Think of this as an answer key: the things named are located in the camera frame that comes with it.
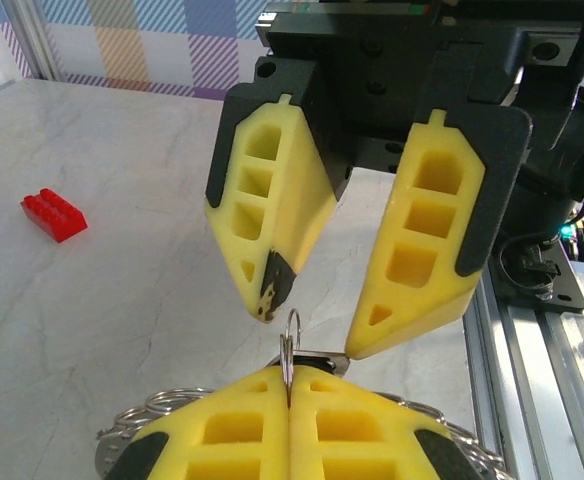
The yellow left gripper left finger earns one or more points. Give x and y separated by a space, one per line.
267 450

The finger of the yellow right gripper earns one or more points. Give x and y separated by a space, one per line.
422 310

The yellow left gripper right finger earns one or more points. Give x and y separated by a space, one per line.
307 450

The finger of the stained yellow right gripper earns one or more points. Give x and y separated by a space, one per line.
297 200

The small red toy brick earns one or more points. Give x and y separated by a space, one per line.
54 217

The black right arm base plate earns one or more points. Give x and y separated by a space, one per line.
569 292

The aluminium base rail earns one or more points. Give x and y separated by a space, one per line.
547 400

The aluminium frame post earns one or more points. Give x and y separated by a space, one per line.
32 40

